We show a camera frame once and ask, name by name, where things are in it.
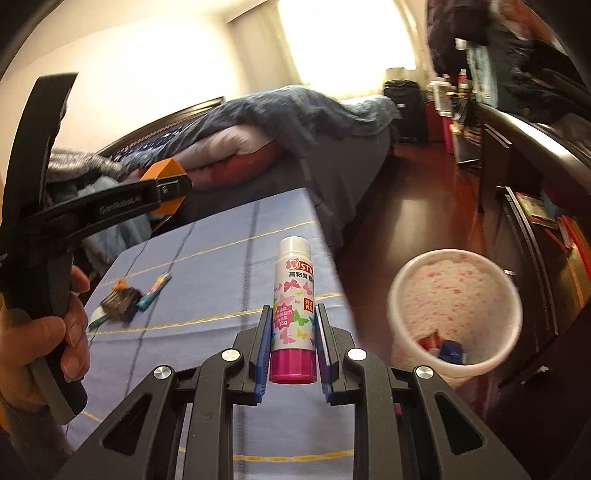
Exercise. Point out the person's left hand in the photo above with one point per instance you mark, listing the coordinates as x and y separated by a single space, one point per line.
37 337

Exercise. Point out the row of books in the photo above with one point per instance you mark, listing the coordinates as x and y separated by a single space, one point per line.
563 240

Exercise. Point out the maroon folded quilt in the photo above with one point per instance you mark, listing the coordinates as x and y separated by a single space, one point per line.
235 170

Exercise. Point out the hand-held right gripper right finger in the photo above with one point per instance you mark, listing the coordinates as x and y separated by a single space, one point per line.
324 360

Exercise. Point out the butterfly print glue stick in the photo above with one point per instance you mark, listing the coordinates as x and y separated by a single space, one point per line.
293 300

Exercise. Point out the red storage container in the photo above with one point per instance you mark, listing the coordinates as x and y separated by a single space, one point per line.
448 136

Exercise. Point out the white floral trash bin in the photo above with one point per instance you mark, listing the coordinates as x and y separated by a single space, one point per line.
452 286

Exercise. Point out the pale pink folded quilt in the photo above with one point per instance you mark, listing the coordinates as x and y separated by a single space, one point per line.
231 145

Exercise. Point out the colourful strip wrapper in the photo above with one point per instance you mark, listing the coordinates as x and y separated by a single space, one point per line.
154 290

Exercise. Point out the navy star print pillow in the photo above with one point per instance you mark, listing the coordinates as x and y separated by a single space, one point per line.
161 138

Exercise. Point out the bright window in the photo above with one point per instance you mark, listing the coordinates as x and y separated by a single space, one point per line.
346 46

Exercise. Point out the light blue fleece blanket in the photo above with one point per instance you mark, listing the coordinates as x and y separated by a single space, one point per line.
120 226

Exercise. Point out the blue striped tablecloth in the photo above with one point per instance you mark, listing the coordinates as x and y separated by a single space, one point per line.
207 258

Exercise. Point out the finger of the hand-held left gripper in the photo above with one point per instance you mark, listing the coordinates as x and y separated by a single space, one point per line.
129 204

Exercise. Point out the small orange box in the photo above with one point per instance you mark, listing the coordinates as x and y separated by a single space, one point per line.
161 170

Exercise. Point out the blue patterned duvet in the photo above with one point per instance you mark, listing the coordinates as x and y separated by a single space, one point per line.
286 115

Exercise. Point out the sheer cream curtain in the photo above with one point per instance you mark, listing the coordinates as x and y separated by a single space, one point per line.
406 41

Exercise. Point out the dark wooden headboard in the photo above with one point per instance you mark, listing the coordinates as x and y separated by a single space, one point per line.
161 123

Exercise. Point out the blue packet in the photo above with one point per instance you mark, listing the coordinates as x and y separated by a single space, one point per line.
451 353

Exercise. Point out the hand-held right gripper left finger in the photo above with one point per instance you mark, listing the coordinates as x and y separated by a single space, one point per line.
262 355

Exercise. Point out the dark small packet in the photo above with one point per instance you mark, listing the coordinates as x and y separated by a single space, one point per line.
121 303

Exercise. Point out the dark wooden dresser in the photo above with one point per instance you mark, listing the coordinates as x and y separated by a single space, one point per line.
549 143

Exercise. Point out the dark hanging coat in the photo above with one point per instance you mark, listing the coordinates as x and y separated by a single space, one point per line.
455 37

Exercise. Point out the black suitcase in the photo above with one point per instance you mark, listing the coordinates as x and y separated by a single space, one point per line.
405 113

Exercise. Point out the bed with grey base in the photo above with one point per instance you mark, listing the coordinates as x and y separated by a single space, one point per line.
323 184

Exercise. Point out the person's left forearm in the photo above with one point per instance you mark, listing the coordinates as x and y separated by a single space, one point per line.
27 438

